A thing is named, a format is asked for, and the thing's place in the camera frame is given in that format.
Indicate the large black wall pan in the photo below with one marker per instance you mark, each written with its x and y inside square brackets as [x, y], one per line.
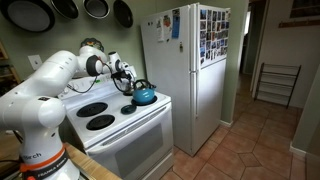
[29, 15]

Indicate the silver rimmed hanging pan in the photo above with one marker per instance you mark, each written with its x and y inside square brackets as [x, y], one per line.
[98, 9]

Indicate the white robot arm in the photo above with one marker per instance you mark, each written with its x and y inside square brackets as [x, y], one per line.
[34, 109]

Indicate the white paper on fridge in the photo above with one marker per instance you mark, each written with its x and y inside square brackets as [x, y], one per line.
[160, 29]

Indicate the blue kettle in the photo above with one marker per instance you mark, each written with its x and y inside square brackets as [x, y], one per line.
[144, 91]

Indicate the black hanging skillet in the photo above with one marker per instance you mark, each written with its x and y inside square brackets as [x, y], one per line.
[123, 13]

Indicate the white light switch plate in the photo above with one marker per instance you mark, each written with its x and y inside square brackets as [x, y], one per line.
[35, 61]

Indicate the white electric stove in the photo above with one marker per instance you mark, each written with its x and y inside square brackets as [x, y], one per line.
[132, 140]

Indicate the white refrigerator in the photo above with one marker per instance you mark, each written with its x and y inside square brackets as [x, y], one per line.
[190, 69]

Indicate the silver stove top kettle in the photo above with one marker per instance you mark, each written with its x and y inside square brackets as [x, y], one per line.
[128, 88]

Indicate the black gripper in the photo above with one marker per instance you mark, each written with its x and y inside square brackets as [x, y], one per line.
[124, 75]

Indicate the black hanging frying pan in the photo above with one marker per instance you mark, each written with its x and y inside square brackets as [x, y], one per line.
[66, 8]

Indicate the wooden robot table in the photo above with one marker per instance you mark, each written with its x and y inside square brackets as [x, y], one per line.
[90, 166]

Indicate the black metal shoe rack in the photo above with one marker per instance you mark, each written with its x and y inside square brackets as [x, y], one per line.
[276, 83]

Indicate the blue paper on fridge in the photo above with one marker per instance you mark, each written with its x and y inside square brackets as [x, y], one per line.
[176, 23]

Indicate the colourful wall decoration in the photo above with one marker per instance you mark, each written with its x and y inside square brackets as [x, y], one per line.
[93, 42]

